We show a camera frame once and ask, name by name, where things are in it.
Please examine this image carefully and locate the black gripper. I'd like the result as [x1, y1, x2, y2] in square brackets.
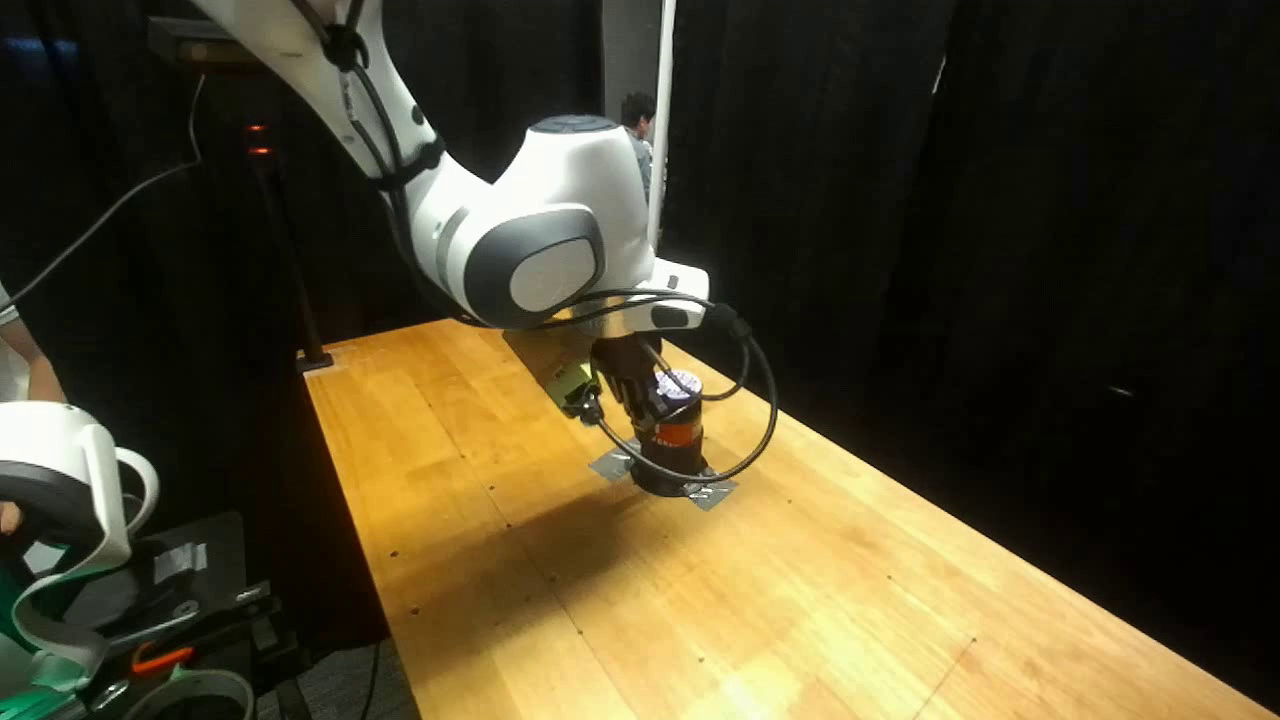
[589, 333, 708, 436]

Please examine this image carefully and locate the white mug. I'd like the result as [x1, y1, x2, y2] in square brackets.
[0, 394, 166, 695]

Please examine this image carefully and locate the small dark jar silver lid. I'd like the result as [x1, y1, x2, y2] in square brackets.
[629, 368, 712, 498]

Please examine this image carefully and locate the person's hand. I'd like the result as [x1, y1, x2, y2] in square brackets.
[0, 317, 69, 407]

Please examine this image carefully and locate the flat metal mounting plate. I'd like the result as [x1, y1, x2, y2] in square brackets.
[589, 445, 740, 516]

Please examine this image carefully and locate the person in background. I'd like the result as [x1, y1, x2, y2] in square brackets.
[615, 86, 663, 202]

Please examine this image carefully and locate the white vertical pole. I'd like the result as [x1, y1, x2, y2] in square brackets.
[647, 0, 681, 254]

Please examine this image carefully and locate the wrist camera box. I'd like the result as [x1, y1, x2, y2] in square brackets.
[509, 323, 609, 429]

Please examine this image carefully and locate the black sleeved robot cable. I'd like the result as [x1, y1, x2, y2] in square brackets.
[529, 284, 786, 490]

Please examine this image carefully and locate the white coiled cable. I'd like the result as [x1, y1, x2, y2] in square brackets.
[157, 665, 257, 720]

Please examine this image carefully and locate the orange handled tool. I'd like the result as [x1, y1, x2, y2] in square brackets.
[128, 639, 200, 681]

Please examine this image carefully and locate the thin grey hanging cable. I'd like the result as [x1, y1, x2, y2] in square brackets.
[0, 72, 212, 328]

